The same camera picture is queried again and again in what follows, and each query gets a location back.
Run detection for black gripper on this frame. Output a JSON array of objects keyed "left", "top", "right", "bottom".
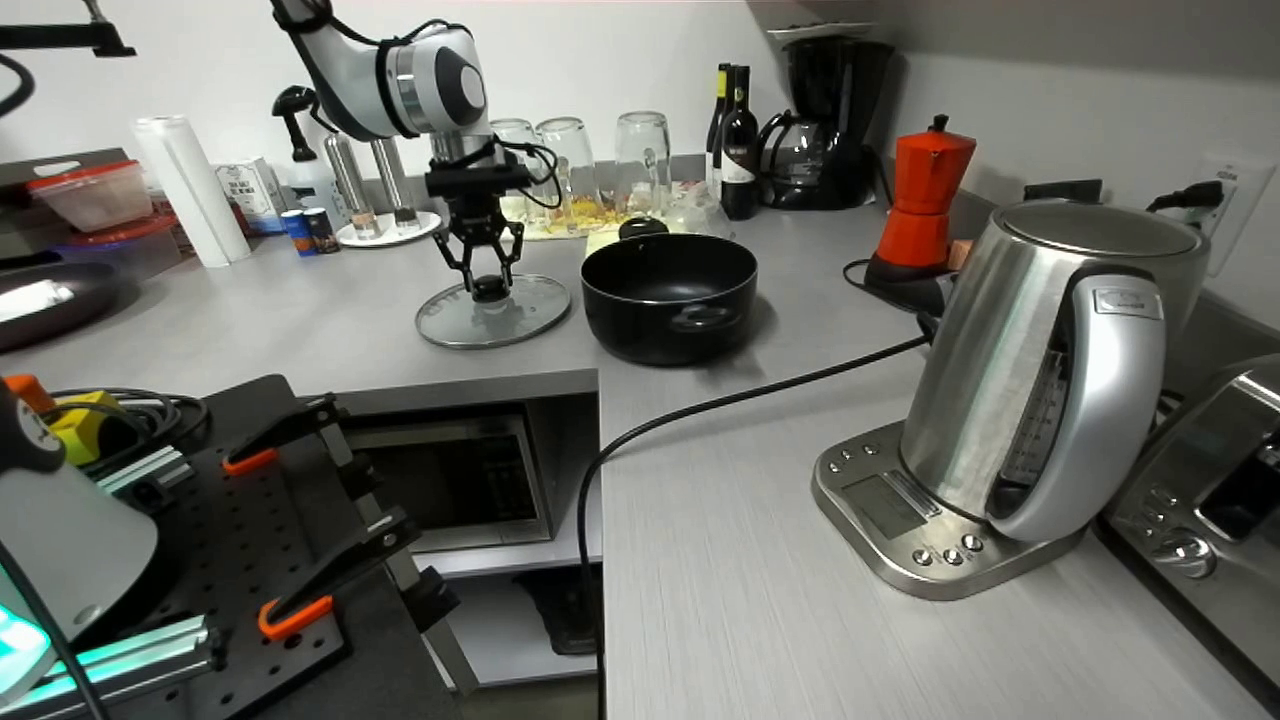
[{"left": 424, "top": 144, "right": 534, "bottom": 284}]

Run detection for glass pot lid black knob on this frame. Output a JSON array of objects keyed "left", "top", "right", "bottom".
[{"left": 418, "top": 273, "right": 574, "bottom": 349}]

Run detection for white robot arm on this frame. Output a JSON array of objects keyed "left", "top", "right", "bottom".
[{"left": 271, "top": 0, "right": 534, "bottom": 295}]

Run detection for black cooking pot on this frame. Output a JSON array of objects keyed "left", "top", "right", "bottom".
[{"left": 579, "top": 232, "right": 756, "bottom": 369}]

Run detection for red moka pot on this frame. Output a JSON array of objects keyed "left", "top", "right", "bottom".
[{"left": 864, "top": 115, "right": 976, "bottom": 316}]

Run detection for upturned glass back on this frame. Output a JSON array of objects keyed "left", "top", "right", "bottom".
[{"left": 488, "top": 115, "right": 536, "bottom": 152}]

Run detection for upturned glass mug middle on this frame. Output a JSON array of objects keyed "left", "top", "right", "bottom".
[{"left": 536, "top": 115, "right": 594, "bottom": 195}]

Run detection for yellow cloth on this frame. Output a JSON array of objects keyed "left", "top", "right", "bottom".
[{"left": 524, "top": 183, "right": 705, "bottom": 241}]

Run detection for upturned glass near front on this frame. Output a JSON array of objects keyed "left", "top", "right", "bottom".
[{"left": 615, "top": 112, "right": 674, "bottom": 188}]

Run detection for soap dispenser bottle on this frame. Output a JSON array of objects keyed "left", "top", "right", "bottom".
[{"left": 271, "top": 84, "right": 337, "bottom": 214}]

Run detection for dark wine bottle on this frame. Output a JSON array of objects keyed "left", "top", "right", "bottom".
[{"left": 708, "top": 63, "right": 759, "bottom": 220}]

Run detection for lower drawer cabinet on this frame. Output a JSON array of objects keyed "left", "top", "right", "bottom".
[{"left": 342, "top": 382, "right": 599, "bottom": 696}]

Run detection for paper towel roll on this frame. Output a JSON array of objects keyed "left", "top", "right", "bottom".
[{"left": 131, "top": 115, "right": 251, "bottom": 268}]

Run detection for black coffee maker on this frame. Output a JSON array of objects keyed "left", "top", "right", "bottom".
[{"left": 759, "top": 38, "right": 891, "bottom": 209}]

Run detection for stainless steel electric kettle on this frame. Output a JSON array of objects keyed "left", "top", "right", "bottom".
[{"left": 812, "top": 205, "right": 1209, "bottom": 602}]

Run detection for silver toaster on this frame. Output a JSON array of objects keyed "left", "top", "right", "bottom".
[{"left": 1101, "top": 356, "right": 1280, "bottom": 720}]

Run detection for black power cable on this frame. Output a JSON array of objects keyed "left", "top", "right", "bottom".
[{"left": 574, "top": 256, "right": 936, "bottom": 634}]

